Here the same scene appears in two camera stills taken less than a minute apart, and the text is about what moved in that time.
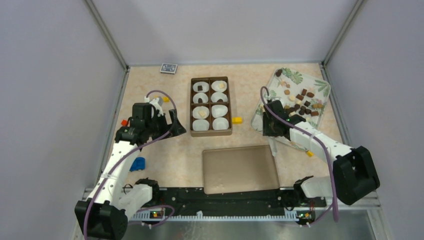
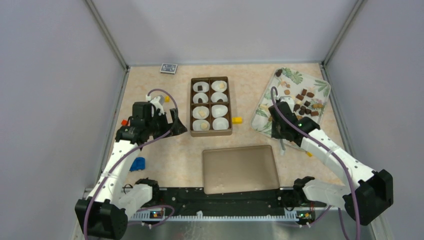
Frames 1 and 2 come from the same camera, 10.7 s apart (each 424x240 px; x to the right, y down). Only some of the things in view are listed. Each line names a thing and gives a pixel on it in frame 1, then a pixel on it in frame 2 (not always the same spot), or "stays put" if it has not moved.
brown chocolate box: [210, 106] stays put
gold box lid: [239, 169] stays put
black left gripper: [161, 116] stays put
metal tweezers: [274, 145] → [282, 147]
